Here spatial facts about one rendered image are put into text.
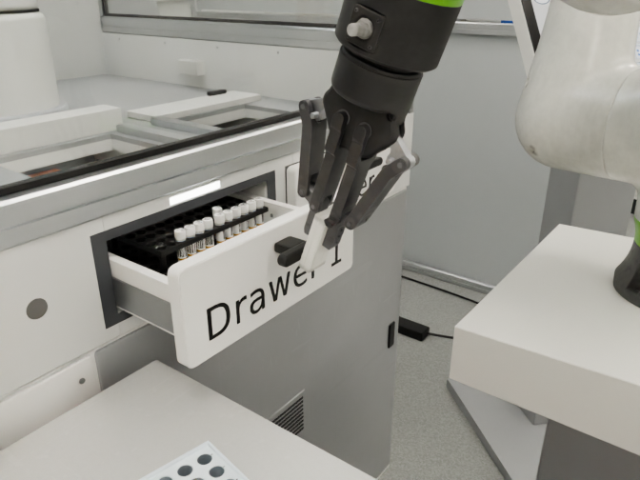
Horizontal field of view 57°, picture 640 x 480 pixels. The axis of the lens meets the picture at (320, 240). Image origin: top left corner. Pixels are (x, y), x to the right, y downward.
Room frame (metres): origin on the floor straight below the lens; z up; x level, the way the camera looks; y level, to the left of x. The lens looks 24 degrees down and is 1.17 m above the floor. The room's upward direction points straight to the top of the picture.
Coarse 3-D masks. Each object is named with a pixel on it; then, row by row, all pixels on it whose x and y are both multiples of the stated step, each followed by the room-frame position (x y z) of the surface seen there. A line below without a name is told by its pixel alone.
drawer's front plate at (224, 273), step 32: (288, 224) 0.60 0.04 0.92; (192, 256) 0.51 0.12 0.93; (224, 256) 0.52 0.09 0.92; (256, 256) 0.56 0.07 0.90; (192, 288) 0.49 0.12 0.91; (224, 288) 0.52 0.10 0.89; (256, 288) 0.56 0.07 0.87; (288, 288) 0.60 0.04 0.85; (192, 320) 0.49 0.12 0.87; (224, 320) 0.52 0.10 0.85; (256, 320) 0.56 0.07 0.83; (192, 352) 0.48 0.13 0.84
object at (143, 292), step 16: (240, 192) 0.80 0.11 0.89; (272, 208) 0.75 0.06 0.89; (288, 208) 0.74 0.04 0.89; (112, 256) 0.58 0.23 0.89; (112, 272) 0.58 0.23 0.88; (128, 272) 0.56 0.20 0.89; (144, 272) 0.54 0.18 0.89; (128, 288) 0.56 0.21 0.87; (144, 288) 0.54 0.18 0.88; (160, 288) 0.53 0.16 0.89; (128, 304) 0.56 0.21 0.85; (144, 304) 0.54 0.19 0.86; (160, 304) 0.52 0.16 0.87; (144, 320) 0.55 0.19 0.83; (160, 320) 0.53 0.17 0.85
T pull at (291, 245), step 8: (280, 240) 0.59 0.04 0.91; (288, 240) 0.59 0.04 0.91; (296, 240) 0.59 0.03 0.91; (304, 240) 0.59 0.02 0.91; (280, 248) 0.58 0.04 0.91; (288, 248) 0.57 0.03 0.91; (296, 248) 0.57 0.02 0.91; (280, 256) 0.55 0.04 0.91; (288, 256) 0.55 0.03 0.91; (296, 256) 0.56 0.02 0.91; (280, 264) 0.55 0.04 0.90; (288, 264) 0.55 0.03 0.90
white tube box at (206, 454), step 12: (204, 444) 0.40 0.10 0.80; (180, 456) 0.39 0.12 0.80; (192, 456) 0.39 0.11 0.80; (204, 456) 0.39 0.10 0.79; (216, 456) 0.39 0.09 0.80; (168, 468) 0.38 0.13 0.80; (180, 468) 0.38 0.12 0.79; (192, 468) 0.38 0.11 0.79; (204, 468) 0.38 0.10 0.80; (216, 468) 0.38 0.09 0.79; (228, 468) 0.38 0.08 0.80
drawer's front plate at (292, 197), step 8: (384, 152) 1.00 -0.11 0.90; (384, 160) 1.00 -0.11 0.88; (288, 168) 0.81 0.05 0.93; (296, 168) 0.81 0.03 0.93; (344, 168) 0.90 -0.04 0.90; (376, 168) 0.98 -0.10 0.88; (288, 176) 0.81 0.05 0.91; (296, 176) 0.80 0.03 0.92; (368, 176) 0.96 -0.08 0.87; (288, 184) 0.81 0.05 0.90; (296, 184) 0.80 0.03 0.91; (368, 184) 0.96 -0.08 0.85; (288, 192) 0.81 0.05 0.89; (296, 192) 0.80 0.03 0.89; (360, 192) 0.94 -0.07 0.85; (288, 200) 0.81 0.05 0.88; (296, 200) 0.80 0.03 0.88; (304, 200) 0.82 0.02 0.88
